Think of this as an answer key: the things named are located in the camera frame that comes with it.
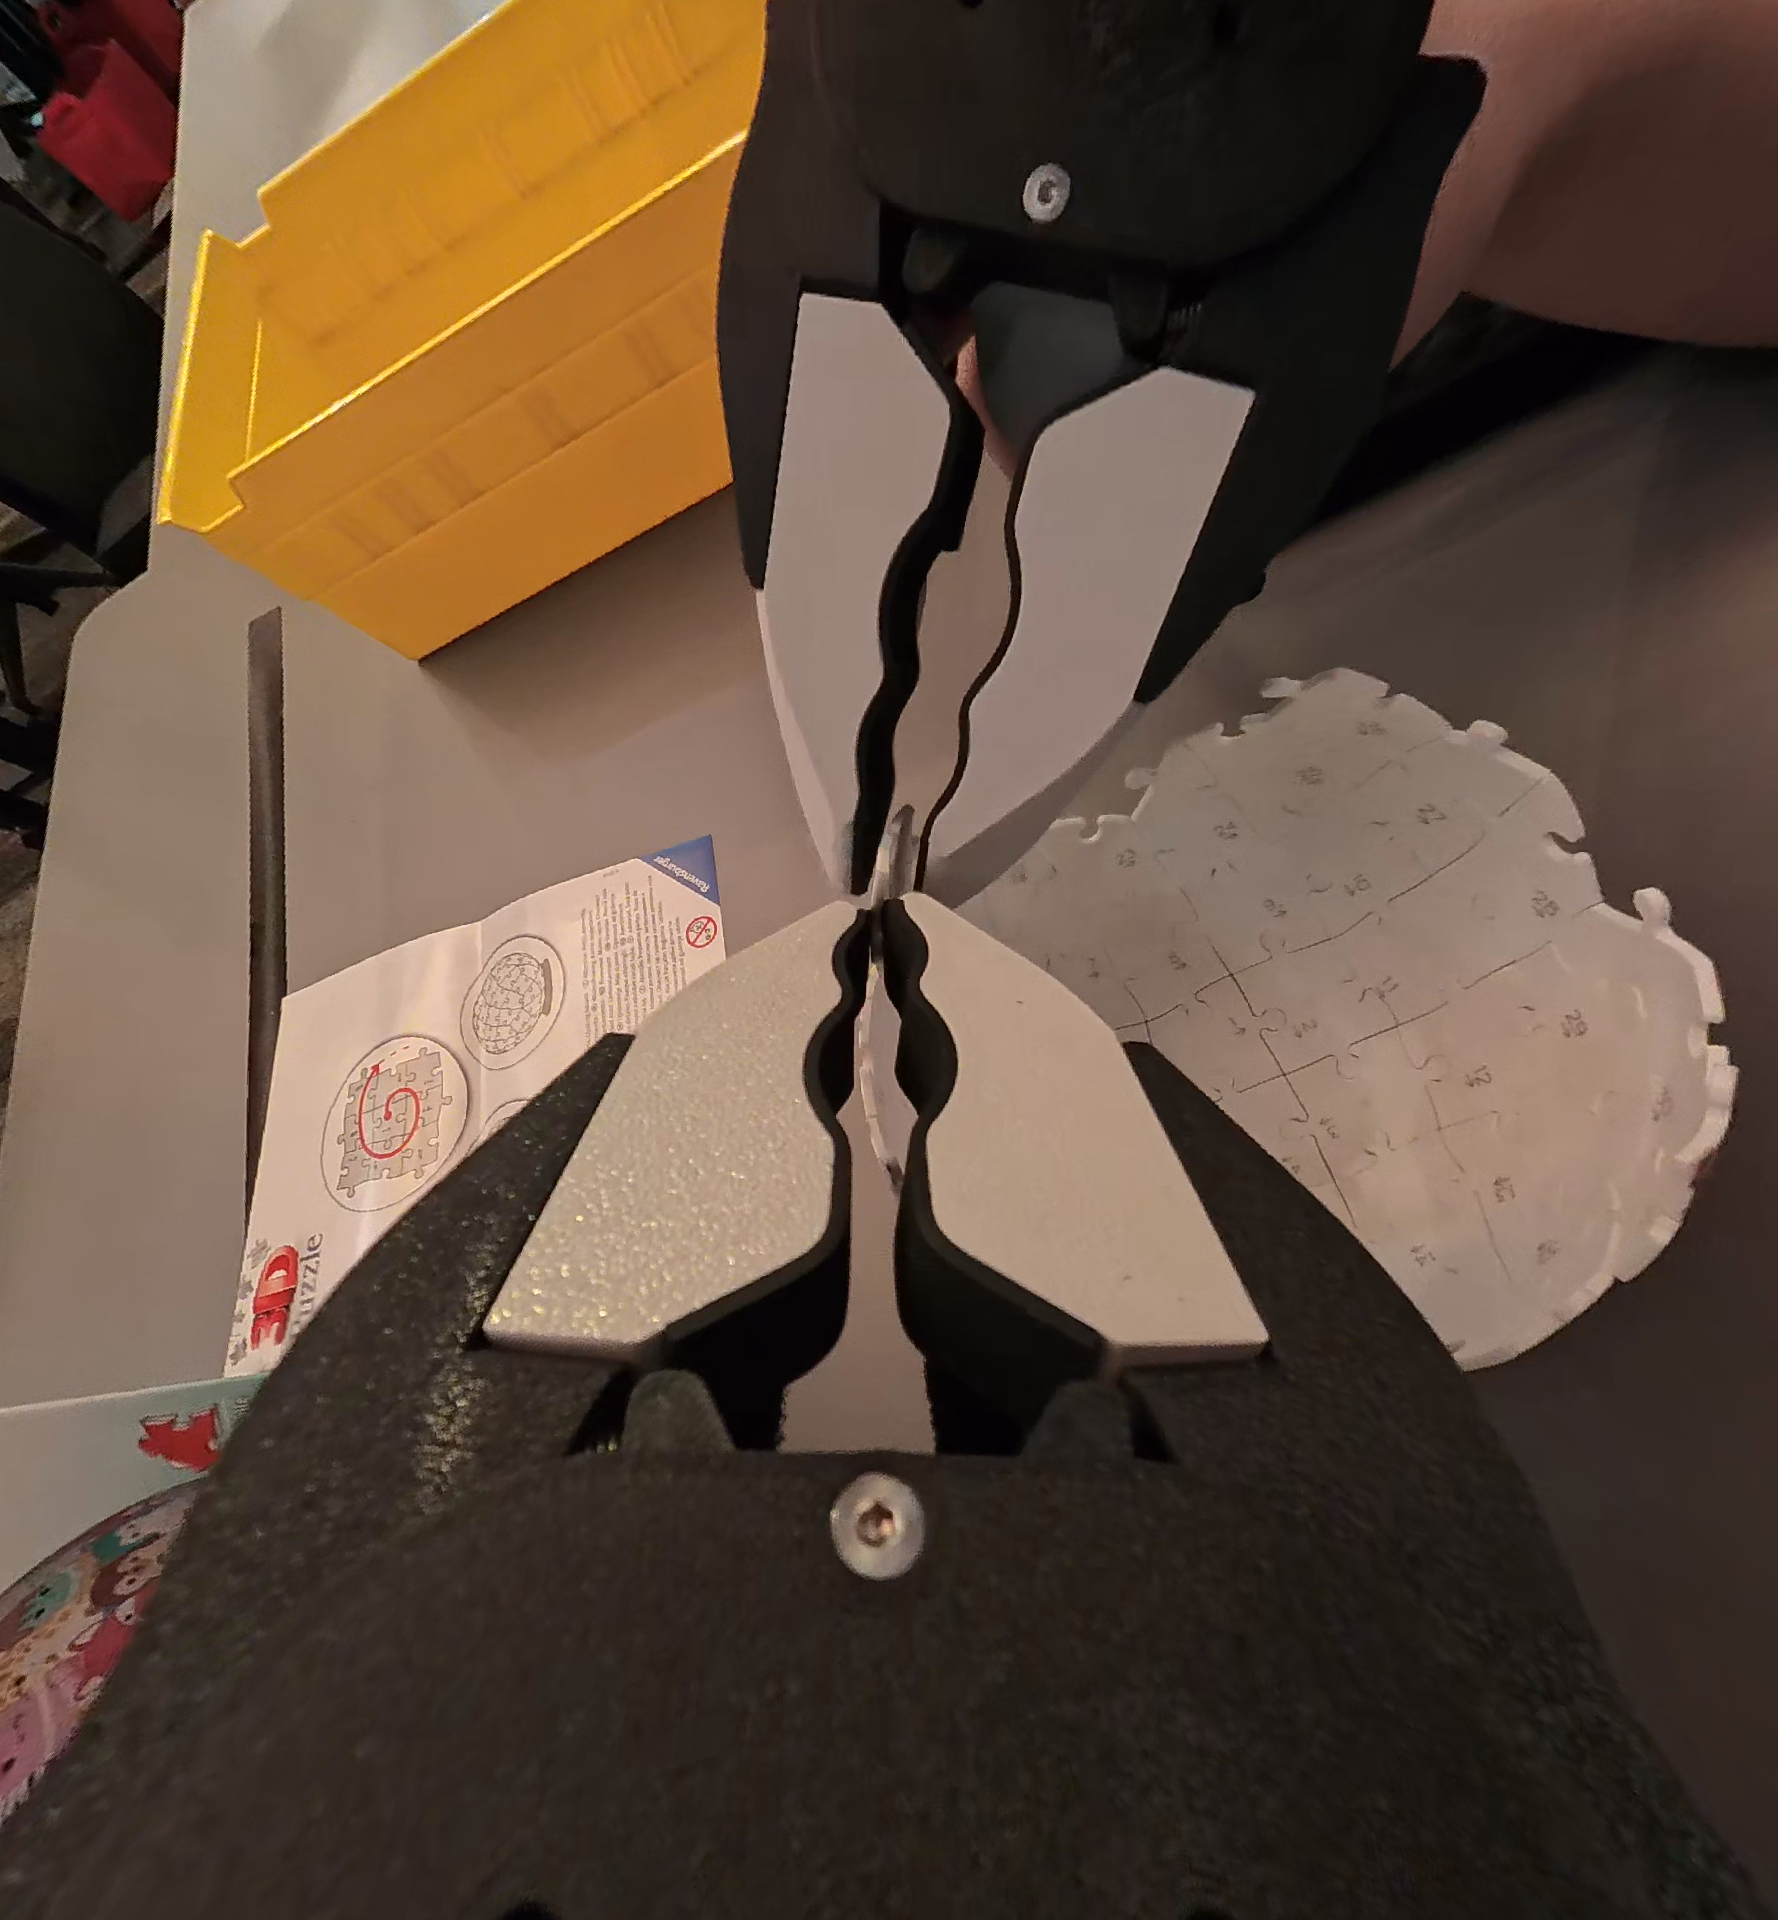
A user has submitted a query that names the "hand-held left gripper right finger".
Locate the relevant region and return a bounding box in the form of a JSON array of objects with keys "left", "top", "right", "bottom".
[{"left": 886, "top": 896, "right": 1273, "bottom": 1452}]

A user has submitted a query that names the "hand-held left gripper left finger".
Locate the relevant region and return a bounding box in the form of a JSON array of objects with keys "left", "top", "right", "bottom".
[{"left": 480, "top": 905, "right": 873, "bottom": 1450}]

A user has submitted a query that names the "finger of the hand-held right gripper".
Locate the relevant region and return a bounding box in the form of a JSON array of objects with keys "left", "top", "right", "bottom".
[
  {"left": 749, "top": 288, "right": 985, "bottom": 894},
  {"left": 910, "top": 364, "right": 1264, "bottom": 890}
]

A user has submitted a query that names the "single curved jigsaw piece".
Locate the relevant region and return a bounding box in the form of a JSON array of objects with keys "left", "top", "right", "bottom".
[{"left": 849, "top": 807, "right": 924, "bottom": 1188}]

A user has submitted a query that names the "partly built puzzle ball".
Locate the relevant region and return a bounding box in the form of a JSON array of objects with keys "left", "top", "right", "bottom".
[{"left": 963, "top": 667, "right": 1738, "bottom": 1371}]

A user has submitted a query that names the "person's right forearm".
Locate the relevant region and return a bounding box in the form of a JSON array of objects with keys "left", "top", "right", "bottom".
[{"left": 1389, "top": 0, "right": 1778, "bottom": 349}]

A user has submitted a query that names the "colourful puzzle box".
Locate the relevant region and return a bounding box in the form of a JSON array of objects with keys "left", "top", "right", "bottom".
[{"left": 0, "top": 1372, "right": 268, "bottom": 1909}]

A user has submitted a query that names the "white instruction leaflet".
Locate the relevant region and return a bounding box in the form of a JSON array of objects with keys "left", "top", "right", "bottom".
[{"left": 220, "top": 832, "right": 726, "bottom": 1374}]

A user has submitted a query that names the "yellow plastic bin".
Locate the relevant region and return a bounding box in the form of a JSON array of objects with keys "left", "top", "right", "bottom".
[{"left": 153, "top": 0, "right": 772, "bottom": 663}]

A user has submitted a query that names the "red plastic bin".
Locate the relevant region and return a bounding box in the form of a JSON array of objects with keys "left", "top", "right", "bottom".
[{"left": 33, "top": 0, "right": 178, "bottom": 221}]

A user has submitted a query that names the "black office chair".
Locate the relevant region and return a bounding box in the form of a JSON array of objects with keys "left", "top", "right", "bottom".
[{"left": 0, "top": 151, "right": 163, "bottom": 842}]

